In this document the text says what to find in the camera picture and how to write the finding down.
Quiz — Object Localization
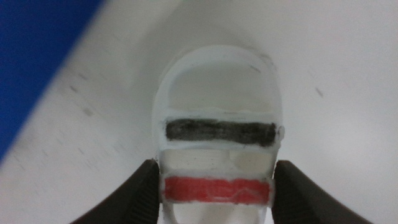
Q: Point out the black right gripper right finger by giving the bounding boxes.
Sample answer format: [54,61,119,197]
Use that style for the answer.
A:
[271,159,374,224]

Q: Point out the blue mat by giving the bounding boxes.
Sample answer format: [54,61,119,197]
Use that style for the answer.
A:
[0,0,106,164]

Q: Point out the white sandal red black straps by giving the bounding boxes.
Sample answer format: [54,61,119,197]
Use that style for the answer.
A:
[151,44,285,224]

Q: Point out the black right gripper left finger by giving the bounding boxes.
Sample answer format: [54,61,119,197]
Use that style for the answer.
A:
[70,159,160,224]

